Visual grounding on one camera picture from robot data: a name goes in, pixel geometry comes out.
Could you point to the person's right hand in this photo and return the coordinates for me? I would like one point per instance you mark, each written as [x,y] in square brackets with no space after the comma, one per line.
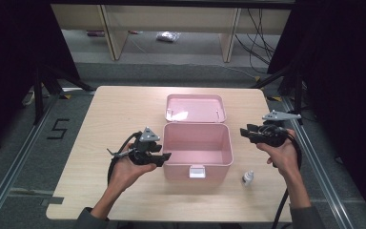
[284,157]

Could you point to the pink flat object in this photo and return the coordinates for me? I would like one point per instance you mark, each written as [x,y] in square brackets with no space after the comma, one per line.
[95,33]

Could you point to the person's left hand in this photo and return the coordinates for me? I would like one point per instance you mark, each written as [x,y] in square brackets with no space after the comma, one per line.
[125,173]

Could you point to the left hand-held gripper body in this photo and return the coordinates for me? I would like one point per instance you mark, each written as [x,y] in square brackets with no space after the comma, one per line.
[141,152]

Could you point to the pink plastic storage box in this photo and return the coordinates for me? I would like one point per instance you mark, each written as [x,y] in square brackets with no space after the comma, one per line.
[197,143]

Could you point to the black metal stand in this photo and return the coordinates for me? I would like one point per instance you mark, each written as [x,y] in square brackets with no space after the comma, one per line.
[298,92]
[38,95]

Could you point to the aluminium floor rail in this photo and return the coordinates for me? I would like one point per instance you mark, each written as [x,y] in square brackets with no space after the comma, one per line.
[317,171]
[16,165]

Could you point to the light wooden desk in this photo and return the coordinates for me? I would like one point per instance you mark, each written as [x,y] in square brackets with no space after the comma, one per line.
[171,16]

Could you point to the clear plastic bag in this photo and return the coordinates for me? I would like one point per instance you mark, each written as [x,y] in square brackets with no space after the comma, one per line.
[167,36]

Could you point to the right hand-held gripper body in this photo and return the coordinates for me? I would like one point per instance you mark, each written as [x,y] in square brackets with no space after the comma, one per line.
[271,135]

